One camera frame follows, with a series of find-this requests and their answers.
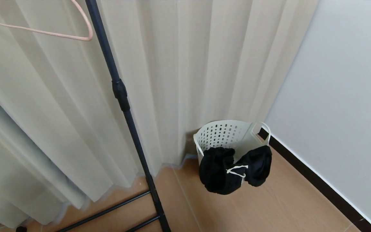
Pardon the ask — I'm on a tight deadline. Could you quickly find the black heap of clothes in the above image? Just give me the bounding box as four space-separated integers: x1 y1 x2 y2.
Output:
199 145 273 195

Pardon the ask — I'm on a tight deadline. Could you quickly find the white laundry basket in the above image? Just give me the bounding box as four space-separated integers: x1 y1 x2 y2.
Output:
193 120 271 194

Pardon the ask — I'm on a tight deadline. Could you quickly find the black clothes rack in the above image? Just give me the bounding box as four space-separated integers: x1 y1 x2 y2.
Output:
15 0 172 232

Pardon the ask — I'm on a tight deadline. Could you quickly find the pink clothes hanger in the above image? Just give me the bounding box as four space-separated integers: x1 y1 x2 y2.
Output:
0 0 93 42

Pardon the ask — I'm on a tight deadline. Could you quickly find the beige curtain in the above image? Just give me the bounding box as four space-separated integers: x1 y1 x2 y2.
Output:
0 0 319 210
0 79 88 232

